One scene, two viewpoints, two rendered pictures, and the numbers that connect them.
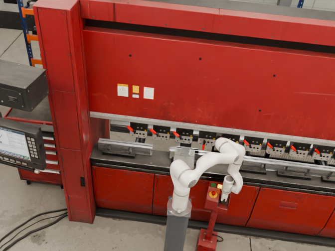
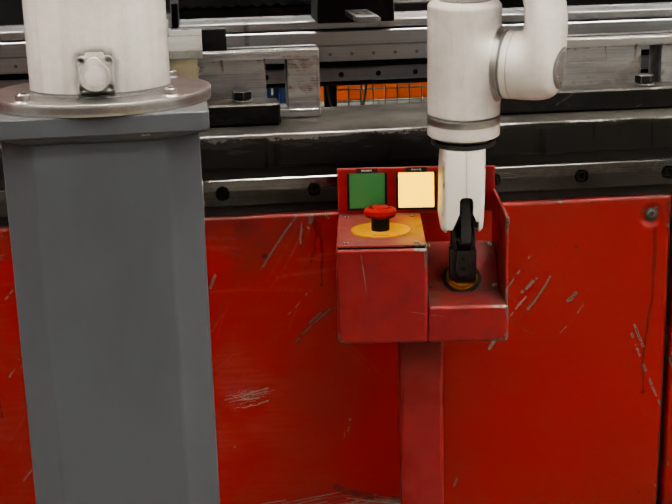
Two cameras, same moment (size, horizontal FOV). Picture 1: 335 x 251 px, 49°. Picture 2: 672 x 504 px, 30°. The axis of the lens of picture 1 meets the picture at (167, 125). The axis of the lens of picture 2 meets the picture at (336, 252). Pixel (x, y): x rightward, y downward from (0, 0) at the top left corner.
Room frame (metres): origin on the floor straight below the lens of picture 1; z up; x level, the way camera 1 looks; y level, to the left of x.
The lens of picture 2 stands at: (0.66, -0.18, 1.16)
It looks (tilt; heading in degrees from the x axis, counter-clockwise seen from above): 15 degrees down; 351
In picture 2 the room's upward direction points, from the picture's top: 2 degrees counter-clockwise
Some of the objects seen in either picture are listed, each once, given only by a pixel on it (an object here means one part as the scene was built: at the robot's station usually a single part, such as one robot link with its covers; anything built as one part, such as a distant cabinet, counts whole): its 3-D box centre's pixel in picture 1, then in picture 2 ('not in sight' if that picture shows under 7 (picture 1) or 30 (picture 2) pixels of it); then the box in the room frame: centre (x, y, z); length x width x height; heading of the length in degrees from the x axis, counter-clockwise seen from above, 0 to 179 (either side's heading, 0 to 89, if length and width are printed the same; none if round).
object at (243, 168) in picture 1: (249, 169); (574, 98); (2.34, -0.78, 0.89); 0.30 x 0.05 x 0.03; 87
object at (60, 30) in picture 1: (83, 110); not in sight; (2.65, 0.79, 1.15); 0.85 x 0.25 x 2.30; 177
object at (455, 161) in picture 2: (225, 193); (463, 177); (2.07, -0.55, 0.85); 0.10 x 0.07 x 0.11; 170
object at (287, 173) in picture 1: (293, 175); not in sight; (2.32, -1.18, 0.89); 0.30 x 0.05 x 0.03; 87
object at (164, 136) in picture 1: (161, 130); not in sight; (2.44, 0.05, 1.18); 0.15 x 0.09 x 0.17; 87
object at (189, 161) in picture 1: (184, 160); (130, 45); (2.28, -0.17, 1.00); 0.26 x 0.18 x 0.01; 177
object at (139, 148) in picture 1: (125, 147); not in sight; (2.46, 0.37, 0.92); 0.50 x 0.06 x 0.10; 87
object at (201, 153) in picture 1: (190, 155); (179, 85); (2.42, -0.23, 0.92); 0.39 x 0.06 x 0.10; 87
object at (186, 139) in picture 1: (184, 133); not in sight; (2.43, -0.15, 1.18); 0.15 x 0.09 x 0.17; 87
